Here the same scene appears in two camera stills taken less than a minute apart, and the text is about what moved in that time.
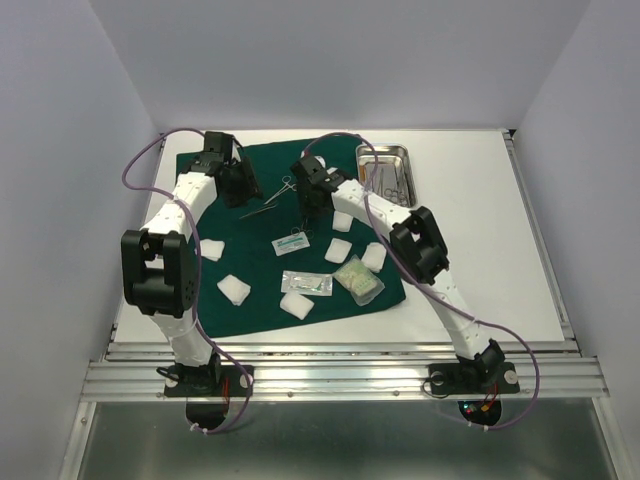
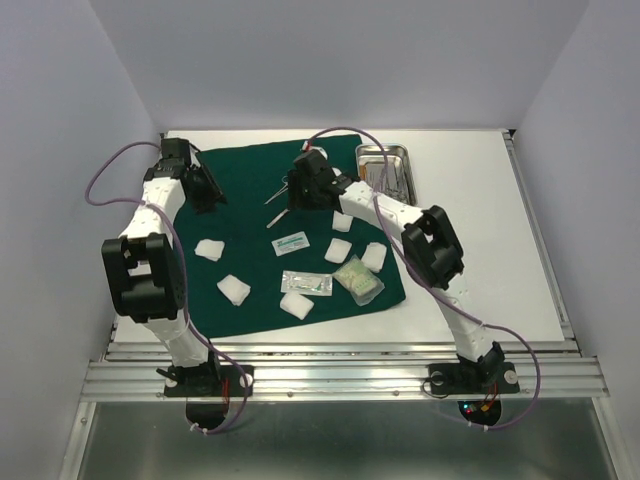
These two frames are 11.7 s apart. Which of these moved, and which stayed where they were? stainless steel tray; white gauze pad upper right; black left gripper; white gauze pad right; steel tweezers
Moved: steel tweezers; black left gripper
Stayed: white gauze pad right; stainless steel tray; white gauze pad upper right
